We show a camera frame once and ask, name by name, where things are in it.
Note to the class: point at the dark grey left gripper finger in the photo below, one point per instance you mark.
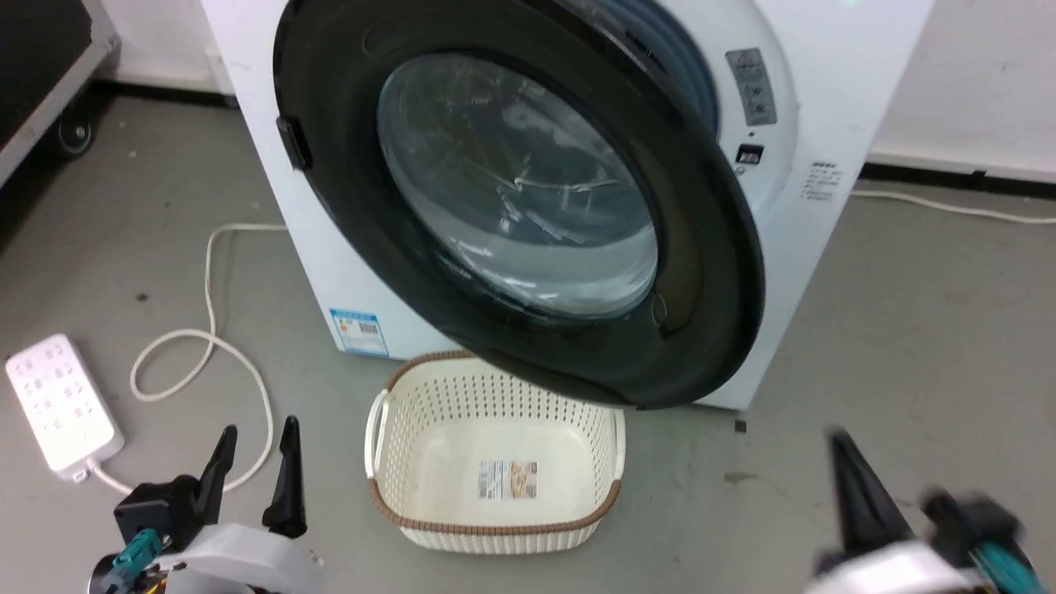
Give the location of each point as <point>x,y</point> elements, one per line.
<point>216,478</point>
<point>289,487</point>

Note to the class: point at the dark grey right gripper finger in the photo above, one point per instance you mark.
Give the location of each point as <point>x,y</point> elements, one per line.
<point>866,503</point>

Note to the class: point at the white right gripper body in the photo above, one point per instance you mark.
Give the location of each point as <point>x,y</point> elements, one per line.
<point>891,573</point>

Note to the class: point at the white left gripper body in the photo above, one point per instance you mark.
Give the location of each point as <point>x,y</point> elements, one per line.
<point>243,565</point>

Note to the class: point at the black round glass washer door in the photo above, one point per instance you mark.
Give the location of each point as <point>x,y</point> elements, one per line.
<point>709,247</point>

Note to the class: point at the white front-load washing machine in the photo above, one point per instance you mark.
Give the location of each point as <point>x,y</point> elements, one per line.
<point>825,99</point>

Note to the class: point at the cream perforated laundry basket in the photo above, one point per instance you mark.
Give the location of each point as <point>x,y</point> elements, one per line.
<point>429,495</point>

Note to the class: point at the blue energy label sticker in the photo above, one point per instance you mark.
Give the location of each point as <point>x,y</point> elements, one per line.
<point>359,332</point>

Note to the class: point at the white power strip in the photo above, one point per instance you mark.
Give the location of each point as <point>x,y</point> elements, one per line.
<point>58,404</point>

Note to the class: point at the paper label inside basket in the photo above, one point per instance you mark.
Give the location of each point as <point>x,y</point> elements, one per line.
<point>507,479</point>

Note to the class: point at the black caster wheel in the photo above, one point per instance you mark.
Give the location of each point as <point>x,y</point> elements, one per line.
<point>74,136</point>

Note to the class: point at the grey warning label sticker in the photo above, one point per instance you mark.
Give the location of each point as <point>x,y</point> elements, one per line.
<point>751,87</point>

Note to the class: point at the black wheeled cart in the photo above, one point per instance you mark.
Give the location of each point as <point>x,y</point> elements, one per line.
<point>37,49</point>

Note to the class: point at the blue-grey rubber drum gasket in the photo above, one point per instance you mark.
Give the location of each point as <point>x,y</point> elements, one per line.
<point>681,54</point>

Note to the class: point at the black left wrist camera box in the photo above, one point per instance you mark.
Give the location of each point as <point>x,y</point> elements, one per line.
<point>157,507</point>

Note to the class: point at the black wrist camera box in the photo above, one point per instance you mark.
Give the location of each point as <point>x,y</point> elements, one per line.
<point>157,507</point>
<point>969,520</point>

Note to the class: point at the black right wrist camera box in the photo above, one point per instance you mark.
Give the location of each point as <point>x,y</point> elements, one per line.
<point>969,520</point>

